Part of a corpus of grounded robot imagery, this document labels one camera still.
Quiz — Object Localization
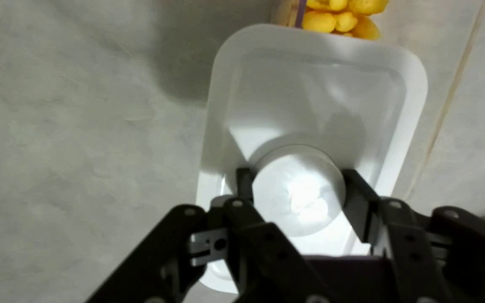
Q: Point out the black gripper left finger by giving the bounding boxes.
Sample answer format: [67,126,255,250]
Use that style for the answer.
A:
[84,166,333,303]

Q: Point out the yellow puffed snacks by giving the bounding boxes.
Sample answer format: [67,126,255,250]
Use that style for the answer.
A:
[299,0,390,40]

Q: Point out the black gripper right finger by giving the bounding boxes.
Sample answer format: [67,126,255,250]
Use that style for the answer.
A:
[341,168,485,303]

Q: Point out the white rounded box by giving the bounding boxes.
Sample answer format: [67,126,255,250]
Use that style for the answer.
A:
[193,21,429,296]

